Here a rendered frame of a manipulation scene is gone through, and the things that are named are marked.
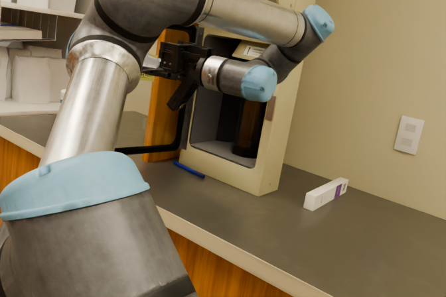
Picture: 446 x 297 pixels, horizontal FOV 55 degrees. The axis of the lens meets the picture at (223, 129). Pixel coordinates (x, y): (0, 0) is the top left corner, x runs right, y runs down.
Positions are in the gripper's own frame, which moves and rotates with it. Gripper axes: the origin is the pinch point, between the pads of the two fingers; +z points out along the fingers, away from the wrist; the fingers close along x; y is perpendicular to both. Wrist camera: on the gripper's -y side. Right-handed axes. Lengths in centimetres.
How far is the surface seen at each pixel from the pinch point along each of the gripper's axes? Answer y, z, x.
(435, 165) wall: -25, -68, -62
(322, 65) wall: -3, -24, -71
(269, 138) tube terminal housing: -18.4, -26.8, -24.8
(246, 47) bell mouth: 4.2, -12.2, -31.8
